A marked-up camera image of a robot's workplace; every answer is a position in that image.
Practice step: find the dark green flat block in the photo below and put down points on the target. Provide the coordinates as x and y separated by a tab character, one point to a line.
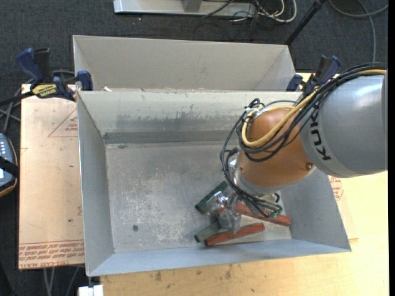
207	200
207	231

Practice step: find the grey metal bin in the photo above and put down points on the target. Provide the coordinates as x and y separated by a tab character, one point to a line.
160	190

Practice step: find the brown cardboard board, red print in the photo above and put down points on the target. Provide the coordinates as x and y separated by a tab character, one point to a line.
49	177

